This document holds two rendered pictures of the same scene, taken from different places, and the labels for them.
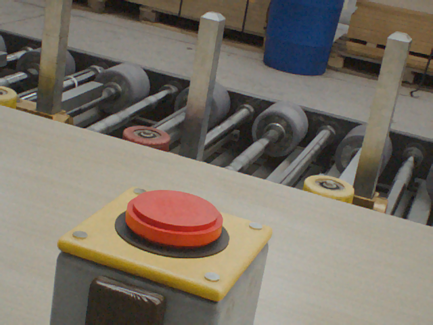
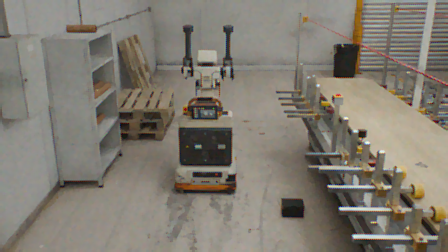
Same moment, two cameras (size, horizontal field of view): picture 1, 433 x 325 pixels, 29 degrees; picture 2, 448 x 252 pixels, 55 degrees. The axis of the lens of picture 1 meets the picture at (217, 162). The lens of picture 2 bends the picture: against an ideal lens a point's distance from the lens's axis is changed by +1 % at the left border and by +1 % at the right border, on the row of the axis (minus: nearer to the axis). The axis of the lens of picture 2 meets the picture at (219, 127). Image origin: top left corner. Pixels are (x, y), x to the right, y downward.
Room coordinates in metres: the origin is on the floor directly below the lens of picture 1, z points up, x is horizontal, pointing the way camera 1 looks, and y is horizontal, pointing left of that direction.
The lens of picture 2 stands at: (-1.42, -2.86, 2.06)
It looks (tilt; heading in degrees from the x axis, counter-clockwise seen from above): 19 degrees down; 75
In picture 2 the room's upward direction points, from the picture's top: straight up
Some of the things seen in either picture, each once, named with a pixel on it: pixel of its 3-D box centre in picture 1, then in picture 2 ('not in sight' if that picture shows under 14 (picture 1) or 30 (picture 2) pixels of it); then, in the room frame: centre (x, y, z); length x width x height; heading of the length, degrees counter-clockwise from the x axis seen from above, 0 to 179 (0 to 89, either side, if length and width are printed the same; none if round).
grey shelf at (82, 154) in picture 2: not in sight; (87, 105); (-1.63, 1.89, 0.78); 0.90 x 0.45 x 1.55; 74
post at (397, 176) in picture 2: not in sight; (392, 211); (-0.04, -1.19, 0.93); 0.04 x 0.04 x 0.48; 74
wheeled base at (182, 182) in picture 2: not in sight; (207, 167); (-0.44, 1.26, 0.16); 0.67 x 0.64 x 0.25; 73
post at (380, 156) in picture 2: not in sight; (376, 188); (0.03, -0.96, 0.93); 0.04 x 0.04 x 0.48; 74
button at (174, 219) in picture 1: (173, 225); not in sight; (0.32, 0.01, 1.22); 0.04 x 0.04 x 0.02
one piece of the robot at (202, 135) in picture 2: not in sight; (206, 133); (-0.46, 1.17, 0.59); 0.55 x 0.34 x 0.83; 163
